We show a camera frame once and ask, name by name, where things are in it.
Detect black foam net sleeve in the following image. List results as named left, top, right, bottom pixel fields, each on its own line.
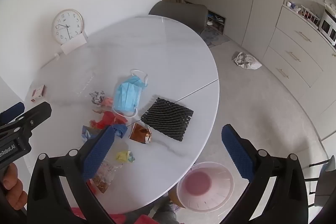
left=141, top=97, right=194, bottom=142

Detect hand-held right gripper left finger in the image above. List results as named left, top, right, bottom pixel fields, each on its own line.
left=27, top=125, right=116, bottom=224

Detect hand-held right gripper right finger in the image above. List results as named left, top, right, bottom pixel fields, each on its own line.
left=218, top=124, right=308, bottom=224

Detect white cloth bag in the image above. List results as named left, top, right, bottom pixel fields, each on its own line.
left=232, top=51, right=263, bottom=70

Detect beige drawer cabinet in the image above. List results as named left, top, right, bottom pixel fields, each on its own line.
left=262, top=5, right=336, bottom=119

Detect small red white box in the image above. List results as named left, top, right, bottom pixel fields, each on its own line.
left=30, top=84, right=46, bottom=103

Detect blue wrapper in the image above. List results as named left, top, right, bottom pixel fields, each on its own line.
left=82, top=124, right=128, bottom=143

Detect pink translucent waste bin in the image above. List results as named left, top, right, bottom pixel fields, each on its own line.
left=176, top=161, right=235, bottom=212

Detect blue face mask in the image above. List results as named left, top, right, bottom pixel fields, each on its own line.
left=112, top=69, right=149, bottom=118

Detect person's grey quilted jacket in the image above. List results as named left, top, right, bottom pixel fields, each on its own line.
left=152, top=199, right=182, bottom=224

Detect person's red printed pants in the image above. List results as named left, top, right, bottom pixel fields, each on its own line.
left=70, top=207, right=159, bottom=224

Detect grey upholstered chair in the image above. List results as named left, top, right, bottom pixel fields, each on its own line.
left=148, top=1, right=209, bottom=36

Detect clear snack bag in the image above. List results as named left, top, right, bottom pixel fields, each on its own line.
left=92, top=160, right=124, bottom=194

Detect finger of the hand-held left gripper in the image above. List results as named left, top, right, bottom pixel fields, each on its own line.
left=10, top=101, right=52, bottom=138
left=0, top=102, right=26, bottom=125

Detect person's left hand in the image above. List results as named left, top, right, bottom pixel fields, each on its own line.
left=0, top=162, right=28, bottom=211

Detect grey crumpled paper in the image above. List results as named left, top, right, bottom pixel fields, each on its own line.
left=89, top=91, right=105, bottom=106

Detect white wire dish rack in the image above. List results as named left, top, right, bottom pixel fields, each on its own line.
left=299, top=5, right=321, bottom=24

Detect round white wall clock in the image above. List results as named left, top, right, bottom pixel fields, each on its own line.
left=51, top=9, right=84, bottom=45

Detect white toaster oven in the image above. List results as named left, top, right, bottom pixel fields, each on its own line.
left=319, top=9, right=336, bottom=46

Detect white card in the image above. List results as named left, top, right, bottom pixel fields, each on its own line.
left=60, top=32, right=88, bottom=55

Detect copper foil wrapper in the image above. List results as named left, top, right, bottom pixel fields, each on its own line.
left=129, top=122, right=153, bottom=144

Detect clear plastic sheet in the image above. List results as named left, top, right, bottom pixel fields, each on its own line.
left=76, top=69, right=96, bottom=96

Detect yellow green wrapper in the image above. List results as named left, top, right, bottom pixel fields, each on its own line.
left=116, top=151, right=135, bottom=163

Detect patterned floor rug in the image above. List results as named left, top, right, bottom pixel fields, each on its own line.
left=201, top=28, right=230, bottom=49

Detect large red crumpled wrapper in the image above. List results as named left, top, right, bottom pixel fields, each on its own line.
left=90, top=111, right=128, bottom=130

